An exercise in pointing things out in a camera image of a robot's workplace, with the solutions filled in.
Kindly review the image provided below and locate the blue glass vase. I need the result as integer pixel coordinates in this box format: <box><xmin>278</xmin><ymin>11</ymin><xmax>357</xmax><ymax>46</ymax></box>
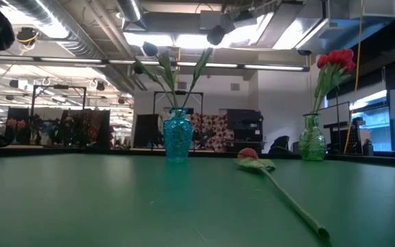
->
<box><xmin>163</xmin><ymin>107</ymin><xmax>194</xmax><ymax>162</ymax></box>

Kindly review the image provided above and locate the dark red artificial tulip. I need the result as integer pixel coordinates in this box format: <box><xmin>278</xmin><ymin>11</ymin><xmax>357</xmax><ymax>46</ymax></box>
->
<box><xmin>234</xmin><ymin>147</ymin><xmax>331</xmax><ymax>242</ymax></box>

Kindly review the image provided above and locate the green glass vase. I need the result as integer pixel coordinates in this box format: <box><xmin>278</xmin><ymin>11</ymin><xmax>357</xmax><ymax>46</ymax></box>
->
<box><xmin>298</xmin><ymin>113</ymin><xmax>328</xmax><ymax>161</ymax></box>

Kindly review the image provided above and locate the red patterned panel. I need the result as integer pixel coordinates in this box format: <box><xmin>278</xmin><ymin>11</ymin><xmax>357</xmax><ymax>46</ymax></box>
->
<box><xmin>189</xmin><ymin>113</ymin><xmax>235</xmax><ymax>152</ymax></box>

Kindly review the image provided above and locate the black equipment shelf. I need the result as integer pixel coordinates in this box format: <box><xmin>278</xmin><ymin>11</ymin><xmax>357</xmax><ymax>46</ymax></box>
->
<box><xmin>226</xmin><ymin>108</ymin><xmax>264</xmax><ymax>154</ymax></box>

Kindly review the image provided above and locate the black screen panel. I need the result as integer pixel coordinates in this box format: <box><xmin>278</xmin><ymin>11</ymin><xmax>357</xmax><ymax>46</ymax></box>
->
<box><xmin>134</xmin><ymin>113</ymin><xmax>160</xmax><ymax>148</ymax></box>

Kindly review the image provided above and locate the black office chair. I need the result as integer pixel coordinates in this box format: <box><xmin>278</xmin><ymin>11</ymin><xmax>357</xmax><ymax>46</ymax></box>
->
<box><xmin>267</xmin><ymin>135</ymin><xmax>291</xmax><ymax>154</ymax></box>

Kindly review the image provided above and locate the long light bar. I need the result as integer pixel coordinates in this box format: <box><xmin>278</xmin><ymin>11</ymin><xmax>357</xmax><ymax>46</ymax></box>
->
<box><xmin>0</xmin><ymin>54</ymin><xmax>310</xmax><ymax>73</ymax></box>

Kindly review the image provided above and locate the green table mat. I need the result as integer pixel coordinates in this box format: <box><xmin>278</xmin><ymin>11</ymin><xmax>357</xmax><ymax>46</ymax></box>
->
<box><xmin>0</xmin><ymin>152</ymin><xmax>395</xmax><ymax>247</ymax></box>

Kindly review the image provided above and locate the distant robot station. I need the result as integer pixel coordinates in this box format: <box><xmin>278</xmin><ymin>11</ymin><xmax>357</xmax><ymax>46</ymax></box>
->
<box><xmin>29</xmin><ymin>108</ymin><xmax>111</xmax><ymax>148</ymax></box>

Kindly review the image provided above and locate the black rack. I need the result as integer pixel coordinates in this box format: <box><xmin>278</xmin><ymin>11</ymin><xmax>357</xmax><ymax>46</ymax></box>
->
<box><xmin>346</xmin><ymin>116</ymin><xmax>366</xmax><ymax>152</ymax></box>

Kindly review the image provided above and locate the black monitor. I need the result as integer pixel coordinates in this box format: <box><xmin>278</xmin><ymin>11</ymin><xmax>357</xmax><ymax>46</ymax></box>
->
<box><xmin>4</xmin><ymin>106</ymin><xmax>30</xmax><ymax>144</ymax></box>

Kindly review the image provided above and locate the black rig frame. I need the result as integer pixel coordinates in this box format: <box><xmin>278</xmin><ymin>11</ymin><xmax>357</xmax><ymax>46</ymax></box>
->
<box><xmin>152</xmin><ymin>90</ymin><xmax>204</xmax><ymax>145</ymax></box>
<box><xmin>29</xmin><ymin>84</ymin><xmax>88</xmax><ymax>147</ymax></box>

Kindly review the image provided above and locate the silver ventilation duct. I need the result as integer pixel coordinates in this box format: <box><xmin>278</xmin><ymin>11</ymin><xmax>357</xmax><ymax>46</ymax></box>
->
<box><xmin>0</xmin><ymin>0</ymin><xmax>140</xmax><ymax>93</ymax></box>

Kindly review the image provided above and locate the yellow hanging cable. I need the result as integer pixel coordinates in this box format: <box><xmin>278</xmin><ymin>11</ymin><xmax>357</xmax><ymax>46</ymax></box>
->
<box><xmin>344</xmin><ymin>0</ymin><xmax>366</xmax><ymax>152</ymax></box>

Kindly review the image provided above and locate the ceiling mounted camera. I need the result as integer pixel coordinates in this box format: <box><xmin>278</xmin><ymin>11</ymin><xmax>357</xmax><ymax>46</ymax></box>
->
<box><xmin>14</xmin><ymin>26</ymin><xmax>40</xmax><ymax>45</ymax></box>

